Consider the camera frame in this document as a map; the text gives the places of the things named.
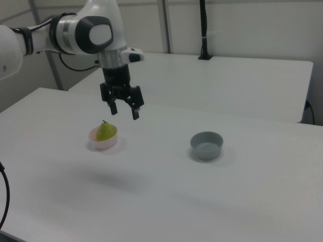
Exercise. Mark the pink plastic bowl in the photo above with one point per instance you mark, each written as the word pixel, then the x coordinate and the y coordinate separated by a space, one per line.
pixel 106 144

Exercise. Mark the black pole with clamp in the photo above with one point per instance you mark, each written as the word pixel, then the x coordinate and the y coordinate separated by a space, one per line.
pixel 204 27

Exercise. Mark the grey metal frame post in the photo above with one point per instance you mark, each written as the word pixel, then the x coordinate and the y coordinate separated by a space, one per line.
pixel 54 69

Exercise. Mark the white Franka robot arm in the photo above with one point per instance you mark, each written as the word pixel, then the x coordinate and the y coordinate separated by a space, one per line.
pixel 73 27

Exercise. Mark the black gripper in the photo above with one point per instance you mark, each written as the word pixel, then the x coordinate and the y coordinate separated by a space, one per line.
pixel 117 75

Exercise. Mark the green pear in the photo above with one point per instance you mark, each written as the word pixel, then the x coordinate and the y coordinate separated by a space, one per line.
pixel 105 131

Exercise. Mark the grey plastic bowl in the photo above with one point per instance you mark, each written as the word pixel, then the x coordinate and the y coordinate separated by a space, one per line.
pixel 207 146

